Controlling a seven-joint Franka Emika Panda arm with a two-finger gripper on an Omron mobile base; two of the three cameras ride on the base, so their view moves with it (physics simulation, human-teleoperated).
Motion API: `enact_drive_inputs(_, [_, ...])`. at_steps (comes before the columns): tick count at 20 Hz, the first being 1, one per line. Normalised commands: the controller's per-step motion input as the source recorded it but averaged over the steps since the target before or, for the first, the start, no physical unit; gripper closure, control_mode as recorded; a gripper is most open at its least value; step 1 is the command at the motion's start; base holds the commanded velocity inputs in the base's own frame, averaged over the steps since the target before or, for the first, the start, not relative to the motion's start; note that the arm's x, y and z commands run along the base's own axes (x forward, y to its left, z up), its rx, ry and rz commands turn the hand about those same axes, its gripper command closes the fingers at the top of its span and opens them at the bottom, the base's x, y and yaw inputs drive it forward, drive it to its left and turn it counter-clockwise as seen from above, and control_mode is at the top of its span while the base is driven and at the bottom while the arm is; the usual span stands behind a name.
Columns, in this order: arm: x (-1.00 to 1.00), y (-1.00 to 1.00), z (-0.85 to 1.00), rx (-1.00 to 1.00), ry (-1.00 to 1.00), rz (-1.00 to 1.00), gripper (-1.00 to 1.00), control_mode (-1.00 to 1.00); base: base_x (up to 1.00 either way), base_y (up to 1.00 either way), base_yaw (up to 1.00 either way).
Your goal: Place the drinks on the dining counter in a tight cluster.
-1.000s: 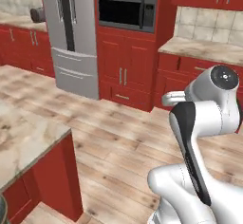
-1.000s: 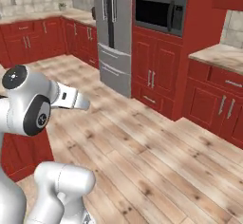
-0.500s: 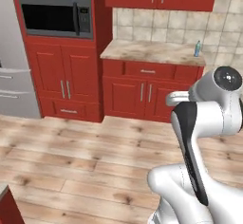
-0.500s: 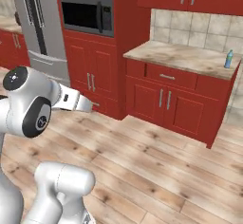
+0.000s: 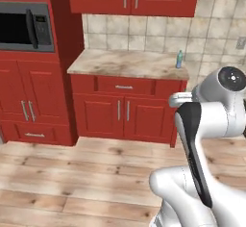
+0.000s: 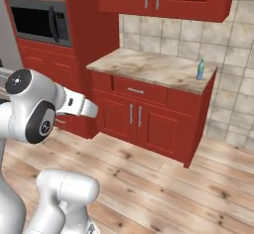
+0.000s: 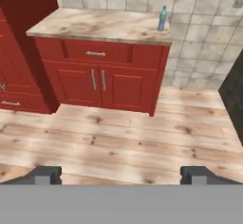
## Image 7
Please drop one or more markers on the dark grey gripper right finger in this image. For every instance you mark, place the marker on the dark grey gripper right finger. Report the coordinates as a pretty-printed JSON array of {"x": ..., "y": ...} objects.
[{"x": 193, "y": 174}]

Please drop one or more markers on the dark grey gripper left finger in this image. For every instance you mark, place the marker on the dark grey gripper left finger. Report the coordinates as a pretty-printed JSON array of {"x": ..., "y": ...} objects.
[{"x": 47, "y": 174}]

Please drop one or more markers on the red counter cabinet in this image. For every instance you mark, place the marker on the red counter cabinet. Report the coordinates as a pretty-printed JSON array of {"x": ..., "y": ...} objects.
[{"x": 101, "y": 60}]

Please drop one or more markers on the dark grey appliance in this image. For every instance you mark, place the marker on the dark grey appliance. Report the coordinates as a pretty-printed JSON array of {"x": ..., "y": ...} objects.
[{"x": 233, "y": 95}]

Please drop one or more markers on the red cabinet door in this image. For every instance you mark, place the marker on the red cabinet door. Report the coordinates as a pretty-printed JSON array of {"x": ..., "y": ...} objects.
[
  {"x": 76, "y": 82},
  {"x": 128, "y": 87}
]

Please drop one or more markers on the tall red cabinet run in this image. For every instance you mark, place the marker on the tall red cabinet run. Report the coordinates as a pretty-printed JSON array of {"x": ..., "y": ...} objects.
[{"x": 22, "y": 53}]

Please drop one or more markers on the red drawer front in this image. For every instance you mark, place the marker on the red drawer front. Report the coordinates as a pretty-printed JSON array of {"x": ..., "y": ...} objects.
[{"x": 98, "y": 52}]

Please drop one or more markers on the blue drink bottle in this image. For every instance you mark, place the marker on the blue drink bottle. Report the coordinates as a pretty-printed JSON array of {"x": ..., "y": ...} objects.
[{"x": 162, "y": 19}]

